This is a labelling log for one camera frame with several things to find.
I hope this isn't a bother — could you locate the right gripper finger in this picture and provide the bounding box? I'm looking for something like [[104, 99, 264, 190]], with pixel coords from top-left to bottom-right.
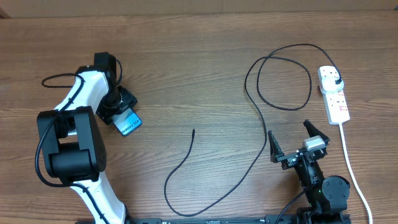
[[267, 131, 284, 163], [303, 119, 330, 144]]

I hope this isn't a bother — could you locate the smartphone with blue screen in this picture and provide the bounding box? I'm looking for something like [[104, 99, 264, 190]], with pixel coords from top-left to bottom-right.
[[113, 108, 142, 136]]

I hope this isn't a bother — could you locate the black charging cable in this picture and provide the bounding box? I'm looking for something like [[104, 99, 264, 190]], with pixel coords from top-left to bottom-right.
[[164, 43, 343, 217]]

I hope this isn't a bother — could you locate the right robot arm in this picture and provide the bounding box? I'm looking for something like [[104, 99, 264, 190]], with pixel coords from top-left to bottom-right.
[[264, 120, 351, 224]]

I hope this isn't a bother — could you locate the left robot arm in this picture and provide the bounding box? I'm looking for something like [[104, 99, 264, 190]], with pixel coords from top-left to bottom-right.
[[35, 52, 142, 223]]

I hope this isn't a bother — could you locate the white charger plug adapter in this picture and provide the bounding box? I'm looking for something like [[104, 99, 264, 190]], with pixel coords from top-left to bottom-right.
[[320, 77, 345, 94]]

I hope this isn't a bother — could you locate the white power strip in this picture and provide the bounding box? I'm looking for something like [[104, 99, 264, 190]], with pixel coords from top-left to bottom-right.
[[317, 66, 350, 125]]

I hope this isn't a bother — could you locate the white power strip cord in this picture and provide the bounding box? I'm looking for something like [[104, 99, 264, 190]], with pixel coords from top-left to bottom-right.
[[338, 123, 374, 224]]

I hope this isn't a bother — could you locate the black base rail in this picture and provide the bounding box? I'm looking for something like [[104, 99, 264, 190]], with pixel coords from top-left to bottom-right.
[[75, 213, 352, 224]]

